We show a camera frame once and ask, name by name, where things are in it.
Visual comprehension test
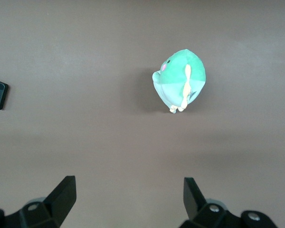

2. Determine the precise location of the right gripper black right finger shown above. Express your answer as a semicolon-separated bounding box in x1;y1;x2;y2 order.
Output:
179;177;277;228

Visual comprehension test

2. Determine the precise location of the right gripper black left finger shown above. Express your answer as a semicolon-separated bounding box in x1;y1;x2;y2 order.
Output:
0;175;77;228

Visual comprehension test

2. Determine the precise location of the green dinosaur plush toy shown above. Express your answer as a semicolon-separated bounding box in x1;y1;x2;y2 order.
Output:
152;48;207;114

